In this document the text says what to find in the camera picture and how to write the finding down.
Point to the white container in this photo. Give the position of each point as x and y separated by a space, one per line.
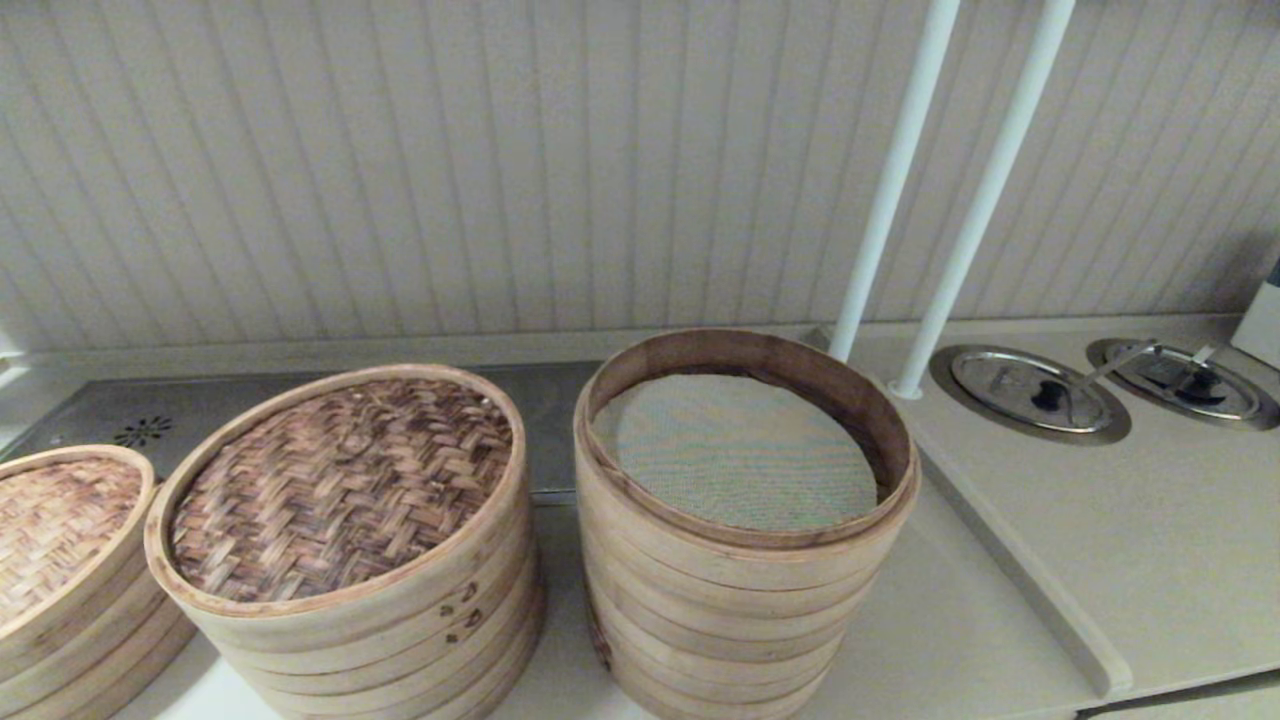
1262 325

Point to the stainless steel drain panel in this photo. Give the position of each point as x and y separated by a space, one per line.
200 410

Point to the pale woven bamboo steamer lid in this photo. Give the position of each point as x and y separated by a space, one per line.
50 530

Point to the round steel lid black knob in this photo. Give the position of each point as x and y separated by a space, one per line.
1220 400
1020 385

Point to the white metal pole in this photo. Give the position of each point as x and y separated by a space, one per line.
895 170
990 180

